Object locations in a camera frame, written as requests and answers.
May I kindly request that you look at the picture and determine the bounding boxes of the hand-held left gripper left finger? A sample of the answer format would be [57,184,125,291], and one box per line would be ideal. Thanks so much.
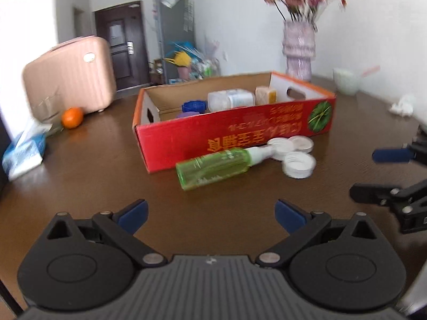
[48,199,167,268]

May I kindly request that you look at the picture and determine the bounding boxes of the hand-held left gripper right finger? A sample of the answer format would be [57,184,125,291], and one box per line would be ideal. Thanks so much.
[258,199,380,269]

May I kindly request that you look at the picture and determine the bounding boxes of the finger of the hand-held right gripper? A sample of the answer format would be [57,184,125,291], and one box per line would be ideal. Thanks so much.
[372,139,427,168]
[349,179,427,214]

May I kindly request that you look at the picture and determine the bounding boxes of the white ribbed jar lid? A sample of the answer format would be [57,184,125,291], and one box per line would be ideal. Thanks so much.
[282,151,317,179]

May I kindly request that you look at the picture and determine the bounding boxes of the green plastic bottle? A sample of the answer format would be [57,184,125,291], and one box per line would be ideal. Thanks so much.
[176,147,282,191]

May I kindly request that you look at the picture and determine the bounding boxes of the red cardboard box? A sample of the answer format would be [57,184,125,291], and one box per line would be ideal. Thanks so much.
[132,71,337,174]

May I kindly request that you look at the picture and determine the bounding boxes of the blue bottle cap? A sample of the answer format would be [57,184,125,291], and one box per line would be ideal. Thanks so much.
[182,100,205,113]

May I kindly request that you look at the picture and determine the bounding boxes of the white plastic bottle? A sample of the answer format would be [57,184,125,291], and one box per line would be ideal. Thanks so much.
[207,89,256,111]

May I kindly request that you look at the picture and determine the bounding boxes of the crumpled white tissue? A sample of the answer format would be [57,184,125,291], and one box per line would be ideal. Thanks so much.
[388,94,414,117]

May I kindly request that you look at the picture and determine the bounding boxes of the pale green bowl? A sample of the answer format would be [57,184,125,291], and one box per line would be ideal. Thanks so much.
[333,67,361,94]

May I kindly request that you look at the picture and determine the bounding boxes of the orange fruit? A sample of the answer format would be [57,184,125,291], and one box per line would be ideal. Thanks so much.
[62,107,84,129]

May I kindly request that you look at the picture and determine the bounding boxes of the blue tissue pack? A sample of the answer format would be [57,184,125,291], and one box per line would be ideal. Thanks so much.
[2,120,47,182]

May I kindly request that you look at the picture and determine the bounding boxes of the clear glass cup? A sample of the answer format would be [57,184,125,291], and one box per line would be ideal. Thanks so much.
[31,88,64,134]

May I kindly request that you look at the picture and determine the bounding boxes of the pale purple vase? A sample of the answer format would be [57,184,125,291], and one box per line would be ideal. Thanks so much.
[283,21,316,82]

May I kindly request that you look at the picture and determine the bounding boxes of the pink suitcase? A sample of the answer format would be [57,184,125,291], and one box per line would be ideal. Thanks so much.
[23,35,117,121]

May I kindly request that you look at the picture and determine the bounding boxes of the dark brown door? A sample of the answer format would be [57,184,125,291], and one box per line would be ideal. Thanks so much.
[94,1,151,90]

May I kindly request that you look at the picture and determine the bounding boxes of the yellow plastic item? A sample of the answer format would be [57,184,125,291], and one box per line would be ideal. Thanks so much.
[163,51,191,67]

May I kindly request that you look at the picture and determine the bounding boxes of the grey refrigerator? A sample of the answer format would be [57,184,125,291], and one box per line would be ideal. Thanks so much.
[153,0,197,84]

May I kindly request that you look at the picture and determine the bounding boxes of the white folded umbrella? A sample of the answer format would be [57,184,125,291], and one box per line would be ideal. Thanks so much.
[185,0,195,32]

